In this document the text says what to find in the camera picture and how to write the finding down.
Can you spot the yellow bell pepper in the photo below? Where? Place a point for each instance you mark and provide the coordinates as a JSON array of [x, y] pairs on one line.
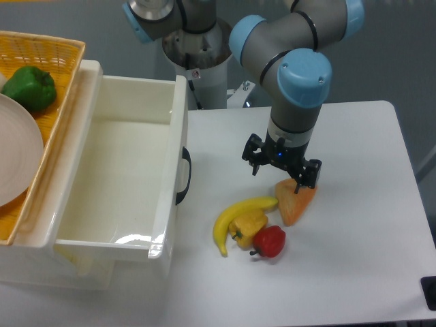
[[244, 227]]

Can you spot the orange triangle bread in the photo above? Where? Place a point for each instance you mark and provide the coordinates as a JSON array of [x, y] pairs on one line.
[[292, 205]]

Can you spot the black object at table edge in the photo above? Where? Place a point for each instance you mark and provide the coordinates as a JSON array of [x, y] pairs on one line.
[[428, 285]]

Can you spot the green bell pepper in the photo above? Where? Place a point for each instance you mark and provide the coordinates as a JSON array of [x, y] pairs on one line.
[[32, 88]]

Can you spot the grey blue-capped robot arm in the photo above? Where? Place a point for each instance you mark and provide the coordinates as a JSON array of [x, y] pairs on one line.
[[284, 58]]

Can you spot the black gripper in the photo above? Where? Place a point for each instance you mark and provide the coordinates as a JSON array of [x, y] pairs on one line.
[[286, 158]]

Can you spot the yellow woven basket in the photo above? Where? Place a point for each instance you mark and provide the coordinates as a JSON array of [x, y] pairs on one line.
[[61, 58]]

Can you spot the black drawer handle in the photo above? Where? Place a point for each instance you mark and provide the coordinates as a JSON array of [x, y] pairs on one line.
[[184, 176]]

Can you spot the yellow banana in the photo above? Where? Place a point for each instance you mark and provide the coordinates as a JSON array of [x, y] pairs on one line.
[[220, 229]]

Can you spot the beige round plate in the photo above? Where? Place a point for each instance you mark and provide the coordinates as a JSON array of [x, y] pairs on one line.
[[22, 148]]

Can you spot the white plastic drawer unit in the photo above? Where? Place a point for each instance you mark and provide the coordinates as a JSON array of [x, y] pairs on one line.
[[33, 258]]

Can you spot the red bell pepper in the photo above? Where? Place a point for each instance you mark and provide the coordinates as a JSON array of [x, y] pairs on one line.
[[269, 242]]

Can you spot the white open drawer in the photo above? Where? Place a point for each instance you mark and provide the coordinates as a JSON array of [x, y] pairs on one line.
[[122, 203]]

